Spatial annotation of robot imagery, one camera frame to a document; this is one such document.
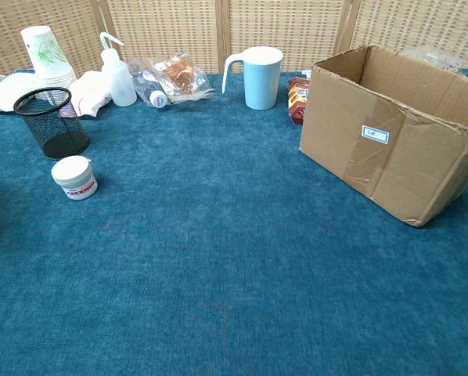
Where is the brown cardboard box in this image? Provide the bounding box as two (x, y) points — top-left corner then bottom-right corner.
(298, 45), (468, 228)

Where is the white jar with red label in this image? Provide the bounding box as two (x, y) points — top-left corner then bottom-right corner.
(50, 154), (99, 201)

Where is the black mesh pen holder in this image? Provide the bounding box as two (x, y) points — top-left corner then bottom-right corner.
(13, 86), (91, 161)

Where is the clear box of brown rolls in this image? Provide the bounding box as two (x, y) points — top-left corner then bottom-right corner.
(400, 45), (468, 72)

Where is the brown cookie package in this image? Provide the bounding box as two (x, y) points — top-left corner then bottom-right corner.
(286, 76), (311, 126)

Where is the bread in clear bag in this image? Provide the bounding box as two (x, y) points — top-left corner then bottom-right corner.
(151, 52), (215, 105)

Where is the small water bottle purple label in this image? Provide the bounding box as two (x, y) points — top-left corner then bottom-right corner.
(128, 58), (169, 109)

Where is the white plastic wash bottle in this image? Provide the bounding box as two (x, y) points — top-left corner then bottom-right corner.
(99, 31), (138, 107)

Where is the woven folding screen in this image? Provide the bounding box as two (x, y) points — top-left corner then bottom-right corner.
(0, 0), (468, 78)

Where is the white and pink tissue pack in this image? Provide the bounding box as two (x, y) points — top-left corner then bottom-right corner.
(68, 70), (113, 118)

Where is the stack of paper cups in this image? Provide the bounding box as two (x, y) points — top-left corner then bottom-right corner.
(20, 25), (77, 89)

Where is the white bag with blue print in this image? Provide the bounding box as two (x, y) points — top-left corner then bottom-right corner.
(0, 72), (43, 114)

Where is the light blue mug white handle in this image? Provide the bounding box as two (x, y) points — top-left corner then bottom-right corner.
(221, 45), (284, 110)

